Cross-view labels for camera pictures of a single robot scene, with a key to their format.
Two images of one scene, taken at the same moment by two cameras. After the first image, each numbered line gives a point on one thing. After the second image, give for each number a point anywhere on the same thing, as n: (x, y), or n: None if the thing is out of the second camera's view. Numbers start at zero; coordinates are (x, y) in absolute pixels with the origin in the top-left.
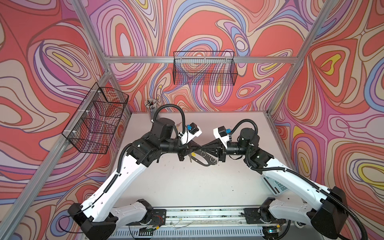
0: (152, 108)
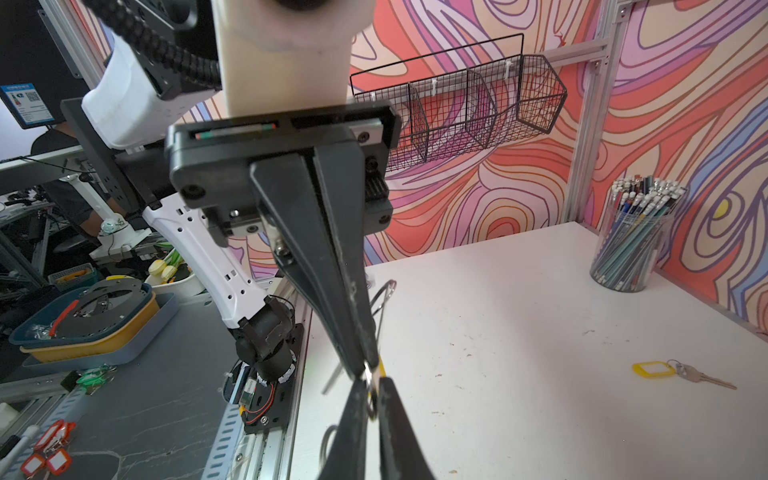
0: (635, 233)
